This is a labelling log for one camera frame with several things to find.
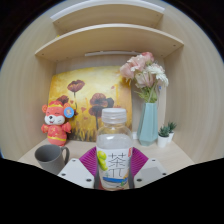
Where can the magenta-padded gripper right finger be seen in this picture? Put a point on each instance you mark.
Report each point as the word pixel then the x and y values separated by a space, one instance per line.
pixel 150 170

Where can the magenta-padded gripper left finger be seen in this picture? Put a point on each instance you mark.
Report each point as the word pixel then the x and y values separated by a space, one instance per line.
pixel 75 171

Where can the clear plastic drink bottle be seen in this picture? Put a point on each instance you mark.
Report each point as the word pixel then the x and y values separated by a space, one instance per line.
pixel 114 150

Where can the grey ribbed mug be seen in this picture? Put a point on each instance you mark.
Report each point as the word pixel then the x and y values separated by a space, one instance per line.
pixel 50 158

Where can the small potted succulent plant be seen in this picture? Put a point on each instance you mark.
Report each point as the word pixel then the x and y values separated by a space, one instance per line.
pixel 163 136
pixel 172 130

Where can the teal faceted vase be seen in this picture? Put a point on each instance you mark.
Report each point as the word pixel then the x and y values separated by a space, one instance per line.
pixel 148 125

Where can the red plush toy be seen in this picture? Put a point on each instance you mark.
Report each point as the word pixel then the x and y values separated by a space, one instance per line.
pixel 56 128

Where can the yellow poppy flower painting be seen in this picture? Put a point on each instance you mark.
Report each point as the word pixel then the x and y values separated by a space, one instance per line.
pixel 86 86

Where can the pink and white flower bouquet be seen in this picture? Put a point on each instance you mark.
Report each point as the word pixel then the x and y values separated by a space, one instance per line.
pixel 141 71

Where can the white light bar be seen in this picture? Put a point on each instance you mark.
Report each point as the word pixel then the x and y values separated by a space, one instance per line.
pixel 111 53

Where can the light wooden shelf unit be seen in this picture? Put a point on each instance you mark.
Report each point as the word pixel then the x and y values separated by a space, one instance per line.
pixel 110 36

